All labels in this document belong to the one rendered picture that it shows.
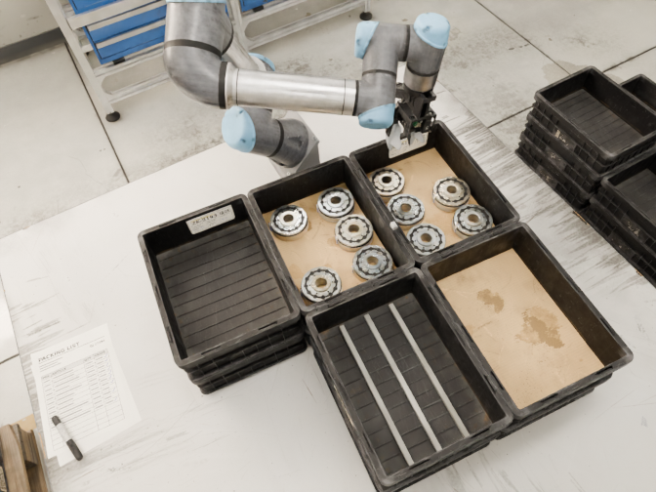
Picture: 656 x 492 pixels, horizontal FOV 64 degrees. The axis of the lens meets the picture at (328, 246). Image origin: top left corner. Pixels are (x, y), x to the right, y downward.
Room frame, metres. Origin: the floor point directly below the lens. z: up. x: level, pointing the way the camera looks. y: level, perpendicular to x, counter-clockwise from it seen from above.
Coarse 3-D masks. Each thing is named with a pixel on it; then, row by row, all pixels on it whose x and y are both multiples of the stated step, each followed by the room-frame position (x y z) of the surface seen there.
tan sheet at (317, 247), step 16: (320, 192) 0.94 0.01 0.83; (304, 208) 0.89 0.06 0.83; (320, 224) 0.84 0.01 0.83; (336, 224) 0.83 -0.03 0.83; (304, 240) 0.79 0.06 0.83; (320, 240) 0.78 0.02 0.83; (288, 256) 0.74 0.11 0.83; (304, 256) 0.74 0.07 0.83; (320, 256) 0.73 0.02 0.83; (336, 256) 0.73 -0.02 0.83; (352, 256) 0.72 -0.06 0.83; (304, 272) 0.69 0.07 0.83
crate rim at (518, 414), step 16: (480, 240) 0.67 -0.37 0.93; (448, 256) 0.63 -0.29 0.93; (560, 272) 0.56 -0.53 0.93; (432, 288) 0.55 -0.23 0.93; (576, 288) 0.52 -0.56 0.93; (448, 304) 0.51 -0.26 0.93; (592, 304) 0.47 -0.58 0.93; (464, 336) 0.43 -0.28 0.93; (480, 352) 0.39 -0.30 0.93; (624, 352) 0.36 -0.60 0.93; (608, 368) 0.33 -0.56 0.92; (496, 384) 0.32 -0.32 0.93; (576, 384) 0.30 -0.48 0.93; (512, 400) 0.28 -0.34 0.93; (544, 400) 0.28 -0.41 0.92
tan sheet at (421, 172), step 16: (416, 160) 1.03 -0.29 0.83; (432, 160) 1.02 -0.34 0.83; (368, 176) 0.99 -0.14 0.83; (416, 176) 0.97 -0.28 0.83; (432, 176) 0.96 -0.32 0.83; (448, 176) 0.96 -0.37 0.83; (416, 192) 0.91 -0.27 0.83; (432, 208) 0.85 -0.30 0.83; (432, 224) 0.80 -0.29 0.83; (448, 224) 0.79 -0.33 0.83; (448, 240) 0.74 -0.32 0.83
